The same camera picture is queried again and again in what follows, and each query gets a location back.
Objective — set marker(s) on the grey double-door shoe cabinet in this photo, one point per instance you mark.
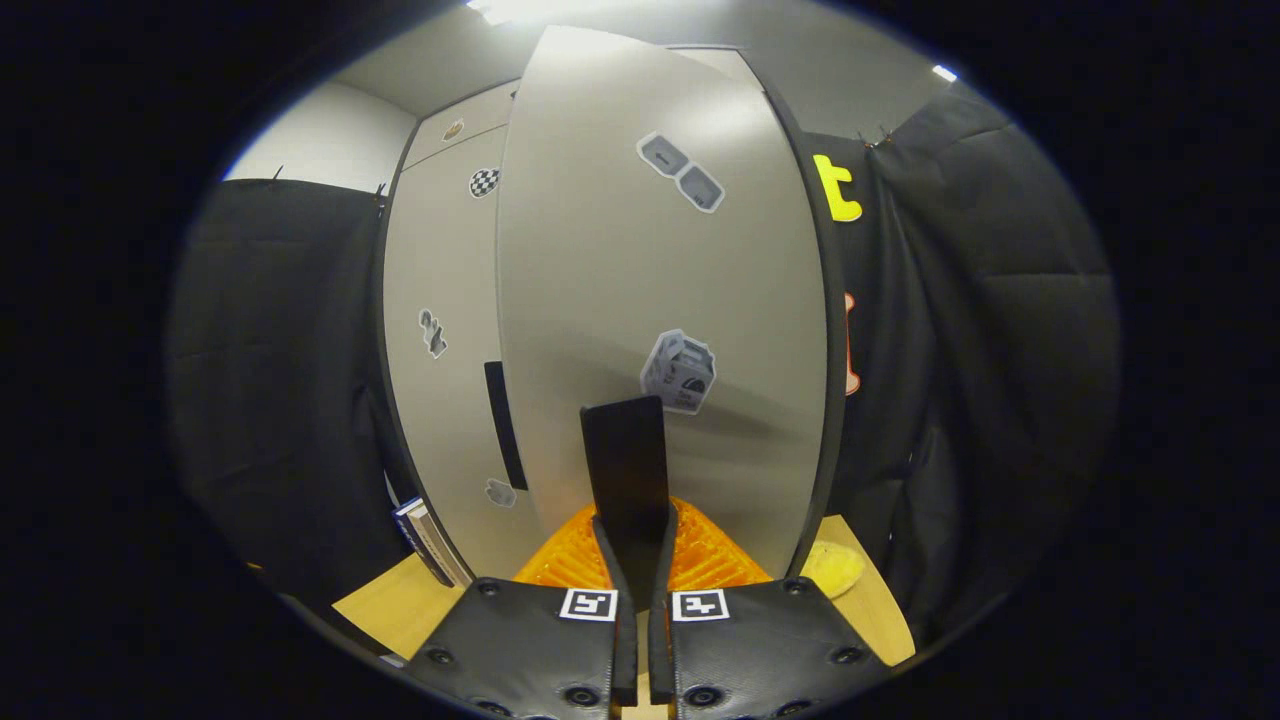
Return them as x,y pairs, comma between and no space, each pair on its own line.
836,330

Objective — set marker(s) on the grey shoe cabinet door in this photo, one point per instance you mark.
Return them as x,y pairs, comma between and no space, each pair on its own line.
450,430
600,280

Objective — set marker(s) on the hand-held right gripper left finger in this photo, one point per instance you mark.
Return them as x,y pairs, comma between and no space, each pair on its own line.
622,640

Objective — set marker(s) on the yellow round sponge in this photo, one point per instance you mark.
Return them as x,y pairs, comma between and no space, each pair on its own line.
835,570

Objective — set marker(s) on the black backdrop cloth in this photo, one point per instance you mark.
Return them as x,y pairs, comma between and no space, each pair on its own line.
280,350

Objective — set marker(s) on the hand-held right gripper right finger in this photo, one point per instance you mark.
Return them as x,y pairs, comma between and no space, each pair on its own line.
660,640

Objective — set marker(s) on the grey cabinet drawer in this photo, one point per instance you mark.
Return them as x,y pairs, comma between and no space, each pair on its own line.
480,115

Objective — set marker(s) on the small ceiling light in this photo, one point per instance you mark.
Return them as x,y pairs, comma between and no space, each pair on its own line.
944,73

